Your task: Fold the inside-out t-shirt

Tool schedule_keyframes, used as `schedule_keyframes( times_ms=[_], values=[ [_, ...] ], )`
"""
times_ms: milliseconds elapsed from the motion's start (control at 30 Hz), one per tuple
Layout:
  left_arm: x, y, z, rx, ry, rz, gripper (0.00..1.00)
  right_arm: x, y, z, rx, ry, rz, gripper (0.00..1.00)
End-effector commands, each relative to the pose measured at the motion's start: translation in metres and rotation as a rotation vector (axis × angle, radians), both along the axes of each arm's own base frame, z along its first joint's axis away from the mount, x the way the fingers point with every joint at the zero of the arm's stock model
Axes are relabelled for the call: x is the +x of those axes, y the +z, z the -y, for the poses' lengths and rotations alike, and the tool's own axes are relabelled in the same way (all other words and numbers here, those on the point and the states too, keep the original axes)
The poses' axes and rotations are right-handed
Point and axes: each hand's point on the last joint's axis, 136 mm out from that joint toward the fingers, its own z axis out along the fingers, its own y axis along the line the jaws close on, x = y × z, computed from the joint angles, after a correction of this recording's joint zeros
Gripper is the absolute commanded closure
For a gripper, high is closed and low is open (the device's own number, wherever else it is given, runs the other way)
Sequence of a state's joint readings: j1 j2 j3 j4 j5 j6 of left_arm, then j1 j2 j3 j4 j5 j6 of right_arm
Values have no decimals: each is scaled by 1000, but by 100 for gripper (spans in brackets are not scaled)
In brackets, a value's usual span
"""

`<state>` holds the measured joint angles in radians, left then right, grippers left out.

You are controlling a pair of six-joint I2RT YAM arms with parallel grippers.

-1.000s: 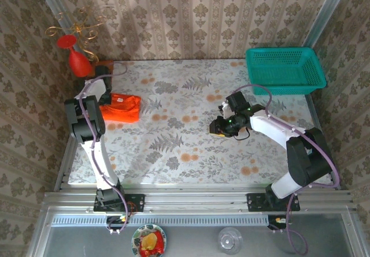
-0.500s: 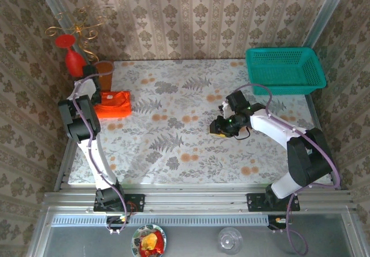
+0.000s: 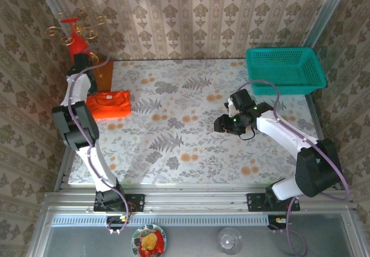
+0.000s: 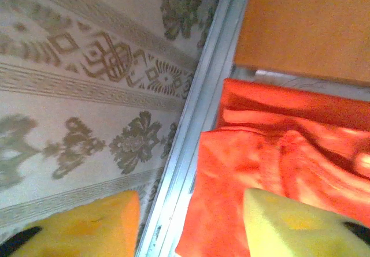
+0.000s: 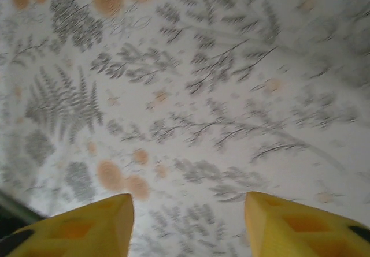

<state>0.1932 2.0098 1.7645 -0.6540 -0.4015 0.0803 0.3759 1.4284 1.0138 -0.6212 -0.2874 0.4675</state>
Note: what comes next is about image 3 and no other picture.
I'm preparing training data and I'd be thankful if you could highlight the orange t-shirt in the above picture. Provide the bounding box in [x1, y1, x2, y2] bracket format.
[86, 91, 131, 120]

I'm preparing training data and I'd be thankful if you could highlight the red plastic goblet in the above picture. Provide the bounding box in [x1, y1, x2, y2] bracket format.
[60, 17, 90, 56]

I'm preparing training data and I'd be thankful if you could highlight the brown wooden base board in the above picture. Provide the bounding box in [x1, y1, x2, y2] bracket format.
[92, 60, 115, 92]

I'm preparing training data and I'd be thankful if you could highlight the floral tablecloth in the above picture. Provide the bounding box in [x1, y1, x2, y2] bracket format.
[68, 59, 332, 185]

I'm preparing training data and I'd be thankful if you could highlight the teal plastic basket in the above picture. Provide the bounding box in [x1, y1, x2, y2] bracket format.
[245, 47, 328, 96]

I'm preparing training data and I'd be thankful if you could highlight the clear drinking glass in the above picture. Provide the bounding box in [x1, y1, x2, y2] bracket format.
[218, 227, 243, 255]

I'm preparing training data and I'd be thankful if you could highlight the grey metal shelf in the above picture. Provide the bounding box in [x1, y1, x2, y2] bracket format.
[28, 207, 370, 257]

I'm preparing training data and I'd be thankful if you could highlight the red yellow snack wrapper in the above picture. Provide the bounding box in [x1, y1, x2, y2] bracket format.
[139, 230, 165, 254]

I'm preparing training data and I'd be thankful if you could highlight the patterned plate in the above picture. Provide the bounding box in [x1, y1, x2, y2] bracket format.
[131, 224, 168, 257]

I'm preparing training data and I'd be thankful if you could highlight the right gripper thin black cable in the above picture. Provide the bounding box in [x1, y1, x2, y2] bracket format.
[238, 126, 256, 141]

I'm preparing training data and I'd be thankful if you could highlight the gold wire stand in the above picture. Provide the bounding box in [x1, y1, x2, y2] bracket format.
[45, 7, 106, 78]

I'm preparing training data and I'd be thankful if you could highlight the aluminium mounting rail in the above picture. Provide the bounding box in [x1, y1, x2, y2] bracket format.
[43, 183, 358, 215]

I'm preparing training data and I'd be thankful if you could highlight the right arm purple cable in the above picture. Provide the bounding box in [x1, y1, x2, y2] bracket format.
[236, 80, 351, 256]

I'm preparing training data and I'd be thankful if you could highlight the grey slotted cable duct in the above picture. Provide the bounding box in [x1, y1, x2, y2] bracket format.
[50, 214, 270, 228]

